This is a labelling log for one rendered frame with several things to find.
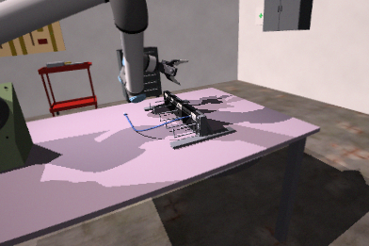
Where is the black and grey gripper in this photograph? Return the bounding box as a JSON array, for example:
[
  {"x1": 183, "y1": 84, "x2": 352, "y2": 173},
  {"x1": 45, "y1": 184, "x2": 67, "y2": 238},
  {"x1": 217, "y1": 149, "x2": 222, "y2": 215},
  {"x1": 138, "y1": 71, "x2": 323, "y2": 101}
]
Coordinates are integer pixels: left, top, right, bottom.
[{"x1": 154, "y1": 59, "x2": 188, "y2": 86}]

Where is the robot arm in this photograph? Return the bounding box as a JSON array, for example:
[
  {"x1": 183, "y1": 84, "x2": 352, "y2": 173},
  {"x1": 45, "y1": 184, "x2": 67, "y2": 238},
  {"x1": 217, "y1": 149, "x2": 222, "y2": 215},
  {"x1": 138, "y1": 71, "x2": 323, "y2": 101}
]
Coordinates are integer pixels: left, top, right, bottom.
[{"x1": 0, "y1": 0, "x2": 156, "y2": 103}]

